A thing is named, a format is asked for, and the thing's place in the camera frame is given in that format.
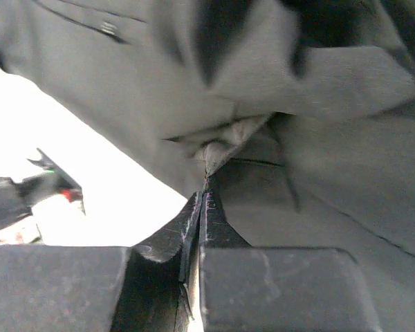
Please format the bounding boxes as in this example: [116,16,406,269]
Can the black long sleeve shirt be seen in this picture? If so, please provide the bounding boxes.
[0,1,415,331]

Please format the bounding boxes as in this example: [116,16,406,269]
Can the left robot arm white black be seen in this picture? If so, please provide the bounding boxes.
[0,148,86,245]

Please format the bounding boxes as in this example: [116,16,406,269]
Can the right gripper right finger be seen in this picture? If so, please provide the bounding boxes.
[199,189,381,331]

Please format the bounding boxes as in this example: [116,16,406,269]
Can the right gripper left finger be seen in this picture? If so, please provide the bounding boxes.
[0,192,201,331]

